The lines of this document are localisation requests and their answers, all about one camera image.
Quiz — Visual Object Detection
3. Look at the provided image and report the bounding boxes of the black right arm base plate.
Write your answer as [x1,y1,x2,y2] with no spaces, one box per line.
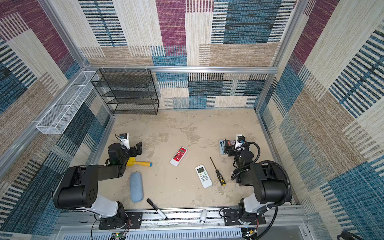
[221,209,266,226]

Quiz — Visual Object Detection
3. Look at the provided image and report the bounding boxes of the black marker pen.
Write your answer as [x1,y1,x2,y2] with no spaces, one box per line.
[147,199,169,220]

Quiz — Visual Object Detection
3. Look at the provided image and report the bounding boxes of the white remote with red buttons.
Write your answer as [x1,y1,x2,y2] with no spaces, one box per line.
[170,147,188,167]

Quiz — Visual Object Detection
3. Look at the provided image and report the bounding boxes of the white wire mesh basket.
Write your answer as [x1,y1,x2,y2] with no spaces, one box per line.
[36,71,96,135]

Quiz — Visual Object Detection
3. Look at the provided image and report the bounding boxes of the aluminium front rail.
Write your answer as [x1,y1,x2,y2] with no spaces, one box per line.
[56,205,307,232]

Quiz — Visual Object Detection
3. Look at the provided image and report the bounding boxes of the white cylinder on rail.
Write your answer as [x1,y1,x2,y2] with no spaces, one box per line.
[200,209,208,224]

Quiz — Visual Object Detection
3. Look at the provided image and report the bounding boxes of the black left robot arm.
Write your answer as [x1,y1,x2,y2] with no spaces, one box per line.
[53,142,142,229]

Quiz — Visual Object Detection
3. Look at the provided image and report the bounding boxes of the black wire mesh shelf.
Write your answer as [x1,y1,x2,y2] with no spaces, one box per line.
[91,69,160,115]

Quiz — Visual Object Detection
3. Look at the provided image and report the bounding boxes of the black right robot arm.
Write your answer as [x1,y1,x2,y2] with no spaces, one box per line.
[220,135,292,226]

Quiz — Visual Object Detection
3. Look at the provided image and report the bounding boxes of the blue grey glasses case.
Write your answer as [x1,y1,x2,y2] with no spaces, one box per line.
[130,172,144,203]

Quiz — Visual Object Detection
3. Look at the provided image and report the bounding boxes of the colourful magazine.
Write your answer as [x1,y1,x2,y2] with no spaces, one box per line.
[219,140,226,156]

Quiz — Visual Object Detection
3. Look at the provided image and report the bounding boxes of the yellow scraper with blue tip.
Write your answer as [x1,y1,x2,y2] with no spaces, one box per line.
[127,157,152,167]

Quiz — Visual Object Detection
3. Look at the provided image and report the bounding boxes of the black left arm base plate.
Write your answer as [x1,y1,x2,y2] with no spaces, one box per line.
[98,212,143,230]

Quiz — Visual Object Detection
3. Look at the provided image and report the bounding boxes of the black yellow screwdriver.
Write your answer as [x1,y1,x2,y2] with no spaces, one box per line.
[210,157,226,186]

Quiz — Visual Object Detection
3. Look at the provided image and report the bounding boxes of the white air conditioner remote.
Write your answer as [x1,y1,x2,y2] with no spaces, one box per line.
[195,165,213,189]

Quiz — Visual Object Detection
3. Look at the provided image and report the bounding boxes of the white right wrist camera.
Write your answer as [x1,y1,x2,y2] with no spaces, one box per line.
[235,135,246,152]

